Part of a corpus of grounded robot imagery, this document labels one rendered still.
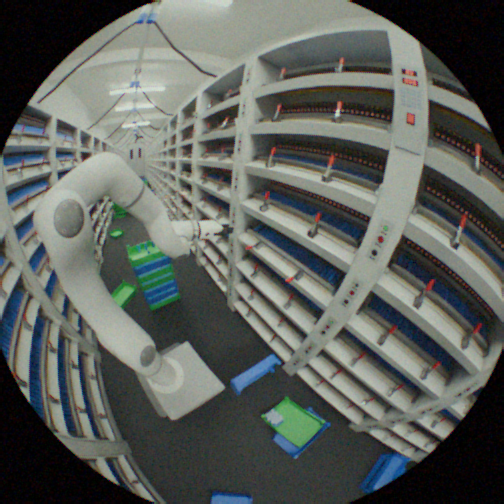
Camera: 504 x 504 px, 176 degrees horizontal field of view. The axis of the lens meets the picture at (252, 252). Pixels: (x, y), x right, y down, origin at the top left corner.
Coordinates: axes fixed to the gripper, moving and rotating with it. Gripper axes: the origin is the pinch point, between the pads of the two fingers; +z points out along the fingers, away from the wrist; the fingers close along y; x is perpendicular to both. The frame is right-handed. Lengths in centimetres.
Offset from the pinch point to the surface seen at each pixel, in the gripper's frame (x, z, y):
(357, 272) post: -9, 9, -55
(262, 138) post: -46.7, 14.2, 8.1
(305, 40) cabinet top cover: -92, -3, -20
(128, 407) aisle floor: 98, -80, -28
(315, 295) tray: 8.8, 13.6, -45.2
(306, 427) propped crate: 73, 1, -93
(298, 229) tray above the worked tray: -11.4, 11.4, -28.4
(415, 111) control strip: -58, 0, -58
